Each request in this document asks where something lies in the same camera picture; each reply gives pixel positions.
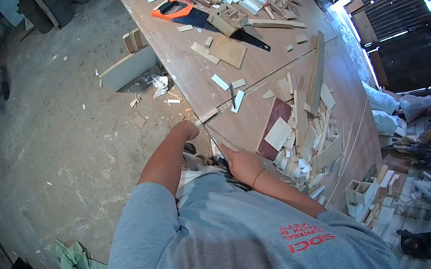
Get person's left hand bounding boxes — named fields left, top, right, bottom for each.
left=172, top=118, right=202, bottom=144

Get person's right hand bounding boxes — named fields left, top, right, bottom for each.
left=217, top=136, right=270, bottom=194

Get person's left fingers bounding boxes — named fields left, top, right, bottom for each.
left=187, top=119, right=201, bottom=140

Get person's right thumb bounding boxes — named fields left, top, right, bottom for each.
left=217, top=140, right=241, bottom=166

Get small pale wood block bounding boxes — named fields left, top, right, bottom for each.
left=194, top=107, right=221, bottom=126

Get person's legs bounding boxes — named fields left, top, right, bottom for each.
left=176, top=135, right=232, bottom=185

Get thin black pen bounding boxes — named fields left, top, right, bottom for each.
left=228, top=82, right=238, bottom=110

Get long white strip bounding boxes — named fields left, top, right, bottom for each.
left=227, top=89, right=248, bottom=115

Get short white strip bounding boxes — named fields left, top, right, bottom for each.
left=211, top=71, right=231, bottom=94

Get pale square wood sheet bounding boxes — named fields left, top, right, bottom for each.
left=261, top=115, right=296, bottom=153

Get crumpled white plastic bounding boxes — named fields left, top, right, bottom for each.
left=149, top=72, right=172, bottom=100

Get dark red brown board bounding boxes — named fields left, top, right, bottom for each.
left=248, top=94, right=301, bottom=164

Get flat pale wood strip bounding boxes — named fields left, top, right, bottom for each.
left=189, top=39, right=222, bottom=69

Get pile of wood offcuts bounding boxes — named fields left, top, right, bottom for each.
left=258, top=67, right=356, bottom=212

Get square plywood board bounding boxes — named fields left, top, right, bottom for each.
left=205, top=29, right=251, bottom=74

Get white board panel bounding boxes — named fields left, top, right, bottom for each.
left=95, top=44, right=162, bottom=95

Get person's body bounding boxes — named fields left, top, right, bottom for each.
left=79, top=137, right=401, bottom=269

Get pair of wooden blocks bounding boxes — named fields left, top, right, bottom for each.
left=121, top=27, right=146, bottom=55

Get long wooden plank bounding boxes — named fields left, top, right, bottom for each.
left=295, top=29, right=338, bottom=116

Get long thin wood batten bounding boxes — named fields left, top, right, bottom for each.
left=245, top=9, right=308, bottom=39

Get small wooden compartment box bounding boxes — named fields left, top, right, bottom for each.
left=341, top=175, right=383, bottom=216

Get white sacks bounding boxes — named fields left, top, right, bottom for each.
left=362, top=70, right=431, bottom=140

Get green cloth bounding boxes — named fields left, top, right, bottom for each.
left=53, top=231, right=109, bottom=269

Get dark slatted door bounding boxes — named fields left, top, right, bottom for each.
left=342, top=0, right=431, bottom=101

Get orange handled hand saw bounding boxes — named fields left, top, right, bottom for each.
left=149, top=0, right=272, bottom=71

